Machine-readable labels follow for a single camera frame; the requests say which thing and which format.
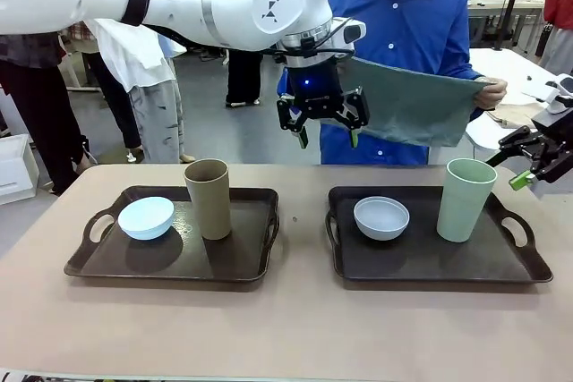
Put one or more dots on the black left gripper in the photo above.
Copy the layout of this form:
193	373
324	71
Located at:
315	87

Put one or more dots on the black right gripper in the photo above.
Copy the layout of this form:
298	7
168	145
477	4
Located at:
559	145

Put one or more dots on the light green tall cup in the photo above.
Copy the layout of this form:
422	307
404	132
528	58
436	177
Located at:
463	203

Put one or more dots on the green cloth mat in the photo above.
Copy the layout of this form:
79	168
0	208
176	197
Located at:
412	100

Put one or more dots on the grey white bowl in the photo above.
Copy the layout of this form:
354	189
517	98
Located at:
381	220

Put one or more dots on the person's left forearm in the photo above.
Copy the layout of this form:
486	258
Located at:
470	73

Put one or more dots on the dark brown tray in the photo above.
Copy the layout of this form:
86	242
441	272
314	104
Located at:
224	261
425	261

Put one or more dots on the person's left hand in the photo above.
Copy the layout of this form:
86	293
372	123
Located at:
491	93

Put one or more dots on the bystander in black trousers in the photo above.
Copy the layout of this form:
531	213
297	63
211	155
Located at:
244	78

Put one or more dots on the white side table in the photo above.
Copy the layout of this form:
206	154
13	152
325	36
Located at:
506	69

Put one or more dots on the person in blue shirt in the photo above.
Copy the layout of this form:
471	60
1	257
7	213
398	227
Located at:
403	15

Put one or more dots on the brown tall cup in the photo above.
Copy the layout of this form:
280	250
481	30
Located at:
210	203

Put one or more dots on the bystander in red jacket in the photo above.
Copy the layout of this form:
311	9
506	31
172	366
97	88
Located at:
559	6

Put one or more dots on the grey background workbench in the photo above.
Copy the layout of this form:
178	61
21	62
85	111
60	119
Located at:
492	4

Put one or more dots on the bystander in white cardigan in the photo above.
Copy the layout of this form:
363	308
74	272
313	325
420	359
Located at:
143	69

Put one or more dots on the light blue bowl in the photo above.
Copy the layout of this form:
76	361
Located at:
145	218

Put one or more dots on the bystander in dark plaid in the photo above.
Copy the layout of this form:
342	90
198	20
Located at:
36	100

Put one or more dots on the white storage box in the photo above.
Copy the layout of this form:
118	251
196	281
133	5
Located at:
13	167

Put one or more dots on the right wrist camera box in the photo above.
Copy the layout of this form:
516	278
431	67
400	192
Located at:
561	95

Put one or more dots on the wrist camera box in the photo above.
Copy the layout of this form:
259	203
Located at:
353	32
561	95

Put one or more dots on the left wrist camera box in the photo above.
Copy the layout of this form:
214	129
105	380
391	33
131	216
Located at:
353	32

